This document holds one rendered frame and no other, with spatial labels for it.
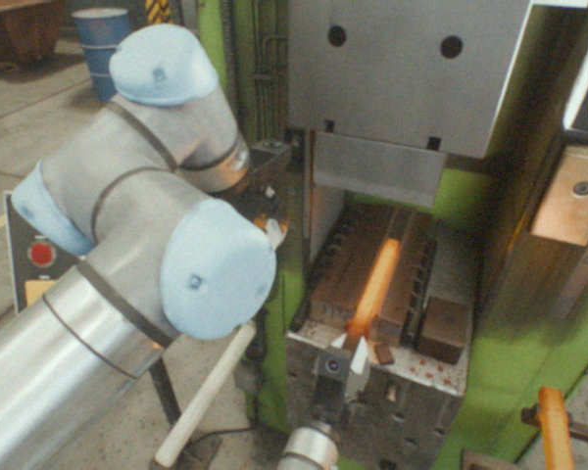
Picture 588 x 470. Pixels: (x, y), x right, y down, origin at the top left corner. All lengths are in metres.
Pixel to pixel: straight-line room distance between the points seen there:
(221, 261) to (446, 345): 0.70
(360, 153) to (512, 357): 0.64
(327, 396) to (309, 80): 0.48
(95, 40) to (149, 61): 4.84
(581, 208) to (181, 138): 0.66
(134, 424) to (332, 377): 1.38
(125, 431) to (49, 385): 1.70
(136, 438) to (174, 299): 1.70
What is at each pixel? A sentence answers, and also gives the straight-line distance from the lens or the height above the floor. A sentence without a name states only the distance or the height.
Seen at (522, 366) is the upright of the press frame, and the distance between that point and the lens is 1.11.
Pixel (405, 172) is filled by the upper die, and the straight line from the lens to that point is 0.65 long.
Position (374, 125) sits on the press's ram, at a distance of 0.63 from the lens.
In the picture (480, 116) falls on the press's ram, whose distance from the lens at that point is 0.61.
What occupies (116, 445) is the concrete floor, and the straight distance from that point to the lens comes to 1.92.
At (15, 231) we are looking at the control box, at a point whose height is 1.13.
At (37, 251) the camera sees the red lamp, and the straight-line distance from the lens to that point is 0.98.
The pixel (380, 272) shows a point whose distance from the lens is 0.92.
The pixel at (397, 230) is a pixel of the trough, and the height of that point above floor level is 0.99.
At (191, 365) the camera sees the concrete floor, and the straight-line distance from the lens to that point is 2.03.
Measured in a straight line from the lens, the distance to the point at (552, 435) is 0.81.
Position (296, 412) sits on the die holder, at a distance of 1.16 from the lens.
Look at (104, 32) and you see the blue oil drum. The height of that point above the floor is 0.73.
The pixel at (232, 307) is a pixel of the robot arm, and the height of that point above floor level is 1.45.
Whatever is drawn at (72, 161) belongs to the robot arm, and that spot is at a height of 1.49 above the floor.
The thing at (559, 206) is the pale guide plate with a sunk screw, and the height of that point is 1.25.
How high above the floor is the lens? 1.63
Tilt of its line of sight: 38 degrees down
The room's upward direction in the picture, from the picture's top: straight up
